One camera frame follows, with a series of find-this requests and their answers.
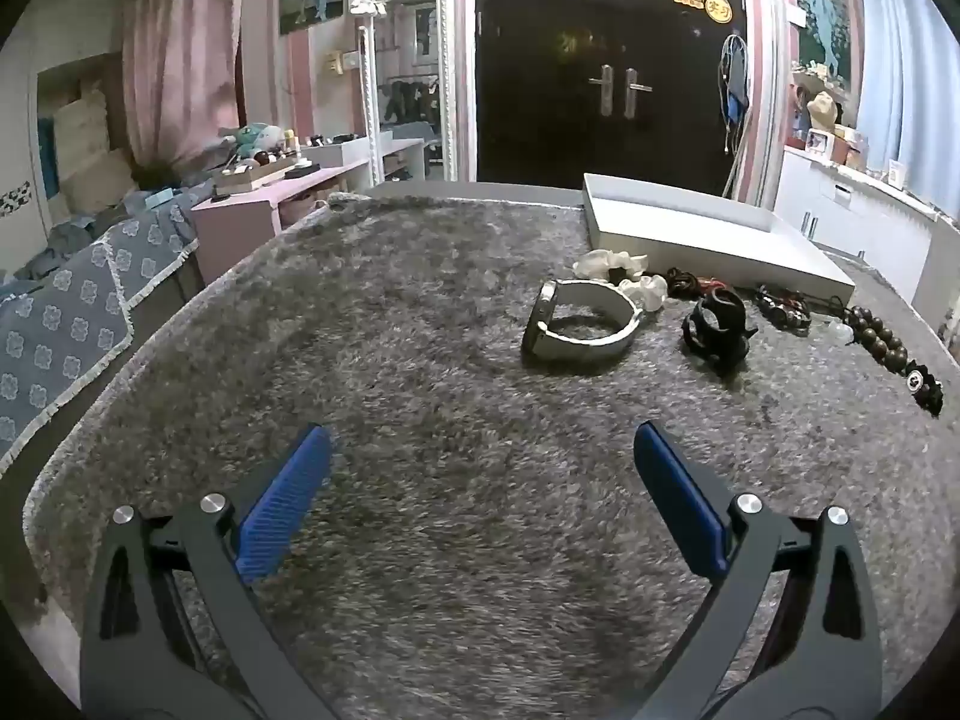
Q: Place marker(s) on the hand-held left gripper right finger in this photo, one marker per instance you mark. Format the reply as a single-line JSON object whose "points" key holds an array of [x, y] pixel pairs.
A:
{"points": [[679, 499]]}

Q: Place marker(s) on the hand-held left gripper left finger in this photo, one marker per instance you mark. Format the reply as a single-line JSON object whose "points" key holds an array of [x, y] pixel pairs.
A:
{"points": [[285, 499]]}

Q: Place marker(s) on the black hair claw clip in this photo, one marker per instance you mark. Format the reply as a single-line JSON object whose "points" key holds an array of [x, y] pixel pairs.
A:
{"points": [[720, 315]]}

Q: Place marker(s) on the grey band wristwatch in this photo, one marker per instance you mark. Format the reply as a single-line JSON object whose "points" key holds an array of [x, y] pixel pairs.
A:
{"points": [[536, 324]]}

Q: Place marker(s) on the white scrunchie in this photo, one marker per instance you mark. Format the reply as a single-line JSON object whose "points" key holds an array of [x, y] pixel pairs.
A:
{"points": [[649, 291], [596, 262]]}

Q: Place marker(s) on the white shallow tray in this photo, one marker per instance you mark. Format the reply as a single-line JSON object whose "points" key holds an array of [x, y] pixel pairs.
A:
{"points": [[675, 229]]}

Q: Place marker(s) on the grey shaggy rug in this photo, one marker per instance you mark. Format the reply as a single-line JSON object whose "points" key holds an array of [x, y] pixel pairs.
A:
{"points": [[420, 360]]}

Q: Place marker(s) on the pink shelf unit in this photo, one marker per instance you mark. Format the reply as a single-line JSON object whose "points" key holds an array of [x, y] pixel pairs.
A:
{"points": [[240, 221]]}

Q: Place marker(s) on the blue patterned blanket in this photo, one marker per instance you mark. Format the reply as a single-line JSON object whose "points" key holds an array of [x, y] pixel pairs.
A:
{"points": [[67, 315]]}

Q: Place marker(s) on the wooden tray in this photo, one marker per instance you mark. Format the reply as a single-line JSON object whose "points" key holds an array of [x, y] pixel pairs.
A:
{"points": [[251, 176]]}

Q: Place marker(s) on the white cabinet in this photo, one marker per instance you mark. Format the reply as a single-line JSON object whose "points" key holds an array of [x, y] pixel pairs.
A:
{"points": [[847, 217]]}

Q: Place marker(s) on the white storage box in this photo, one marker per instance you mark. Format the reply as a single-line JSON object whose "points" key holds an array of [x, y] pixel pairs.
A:
{"points": [[337, 154]]}

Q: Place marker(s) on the teal plush toy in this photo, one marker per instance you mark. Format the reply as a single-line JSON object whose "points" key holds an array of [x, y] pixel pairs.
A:
{"points": [[255, 139]]}

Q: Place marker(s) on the beige plush toy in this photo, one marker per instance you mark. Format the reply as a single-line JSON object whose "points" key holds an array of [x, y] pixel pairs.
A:
{"points": [[823, 111]]}

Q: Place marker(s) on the hanging blue bag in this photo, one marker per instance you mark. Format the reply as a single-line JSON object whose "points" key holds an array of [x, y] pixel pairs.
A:
{"points": [[736, 82]]}

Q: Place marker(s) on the pink curtain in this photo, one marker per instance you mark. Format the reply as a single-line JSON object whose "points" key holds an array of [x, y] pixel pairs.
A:
{"points": [[180, 60]]}

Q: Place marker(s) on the white framed standing mirror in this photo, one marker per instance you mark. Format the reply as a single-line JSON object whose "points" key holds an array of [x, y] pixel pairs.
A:
{"points": [[405, 52]]}

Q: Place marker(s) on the black double door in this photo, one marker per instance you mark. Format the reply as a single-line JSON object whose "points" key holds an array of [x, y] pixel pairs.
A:
{"points": [[555, 52]]}

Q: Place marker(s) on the blue curtain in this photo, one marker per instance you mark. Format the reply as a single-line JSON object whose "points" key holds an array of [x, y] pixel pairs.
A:
{"points": [[907, 75]]}

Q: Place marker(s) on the round yellow door sticker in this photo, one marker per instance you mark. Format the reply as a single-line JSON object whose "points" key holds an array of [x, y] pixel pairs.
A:
{"points": [[718, 6]]}

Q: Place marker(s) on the white flower ornament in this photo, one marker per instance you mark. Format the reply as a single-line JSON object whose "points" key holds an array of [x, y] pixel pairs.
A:
{"points": [[367, 4]]}

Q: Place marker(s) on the small photo frame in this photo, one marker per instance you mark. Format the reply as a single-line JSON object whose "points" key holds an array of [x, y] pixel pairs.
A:
{"points": [[819, 141]]}

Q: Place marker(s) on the wall switch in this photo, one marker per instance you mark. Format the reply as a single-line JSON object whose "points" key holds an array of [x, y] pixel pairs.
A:
{"points": [[339, 62]]}

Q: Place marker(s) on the green wall poster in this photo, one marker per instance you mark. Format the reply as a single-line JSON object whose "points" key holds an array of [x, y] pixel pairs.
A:
{"points": [[821, 15]]}

